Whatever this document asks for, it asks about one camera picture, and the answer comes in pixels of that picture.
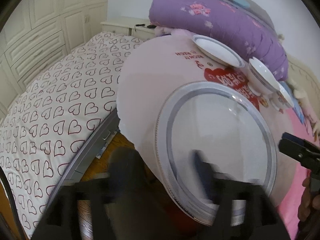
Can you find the purple floral quilt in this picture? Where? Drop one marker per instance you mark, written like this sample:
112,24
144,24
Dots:
224,22

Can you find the blue cartoon pillow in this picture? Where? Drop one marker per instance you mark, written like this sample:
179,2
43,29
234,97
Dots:
297,109

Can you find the right hand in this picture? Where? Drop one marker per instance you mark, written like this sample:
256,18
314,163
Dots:
308,211

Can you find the cream headboard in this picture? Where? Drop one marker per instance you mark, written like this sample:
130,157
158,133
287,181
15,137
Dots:
301,77

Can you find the cream nightstand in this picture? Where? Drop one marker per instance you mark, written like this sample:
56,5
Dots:
129,26

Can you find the cream plush toy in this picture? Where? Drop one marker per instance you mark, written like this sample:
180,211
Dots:
301,95

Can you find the large white bowl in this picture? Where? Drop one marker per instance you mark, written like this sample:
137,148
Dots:
261,81

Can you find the grey bed frame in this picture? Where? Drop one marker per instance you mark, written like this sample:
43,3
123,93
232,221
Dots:
90,149

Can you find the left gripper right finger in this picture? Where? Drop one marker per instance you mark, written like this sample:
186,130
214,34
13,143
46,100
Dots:
261,219

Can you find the grey-rimmed white plate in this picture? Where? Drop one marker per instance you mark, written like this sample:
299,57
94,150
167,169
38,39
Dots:
218,51
226,128

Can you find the round pink table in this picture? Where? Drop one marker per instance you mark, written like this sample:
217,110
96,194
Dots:
159,66

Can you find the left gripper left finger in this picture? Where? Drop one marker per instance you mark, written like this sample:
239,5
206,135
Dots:
106,204

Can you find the heart pattern mattress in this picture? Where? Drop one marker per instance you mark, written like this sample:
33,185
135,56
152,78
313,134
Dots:
47,125

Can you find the small white bowl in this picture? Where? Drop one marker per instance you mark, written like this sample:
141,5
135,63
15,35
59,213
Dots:
281,99

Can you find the cream wardrobe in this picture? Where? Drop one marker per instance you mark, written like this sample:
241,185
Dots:
40,32

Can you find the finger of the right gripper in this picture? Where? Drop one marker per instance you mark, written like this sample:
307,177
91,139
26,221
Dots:
298,149

